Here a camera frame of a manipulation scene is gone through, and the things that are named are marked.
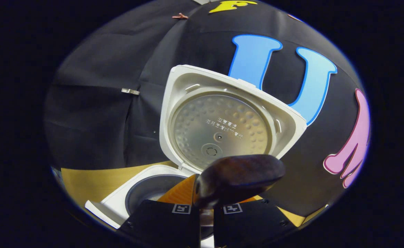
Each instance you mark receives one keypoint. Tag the brown wooden spoon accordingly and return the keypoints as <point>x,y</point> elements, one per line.
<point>239,175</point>

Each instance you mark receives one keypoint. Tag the black backdrop cloth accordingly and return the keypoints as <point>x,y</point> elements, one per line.
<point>95,113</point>

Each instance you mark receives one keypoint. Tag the copper cloth clip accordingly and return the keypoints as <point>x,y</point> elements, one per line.
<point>180,16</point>

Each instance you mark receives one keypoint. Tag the white cloth clip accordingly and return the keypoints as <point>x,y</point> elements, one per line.
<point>130,91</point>

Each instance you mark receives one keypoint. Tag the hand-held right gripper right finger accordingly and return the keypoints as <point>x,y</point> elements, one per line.
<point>219,227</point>

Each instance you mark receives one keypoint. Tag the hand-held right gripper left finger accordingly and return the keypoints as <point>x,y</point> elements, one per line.
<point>195,227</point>

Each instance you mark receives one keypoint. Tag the white rice cooker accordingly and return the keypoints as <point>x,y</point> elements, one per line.
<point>222,127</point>

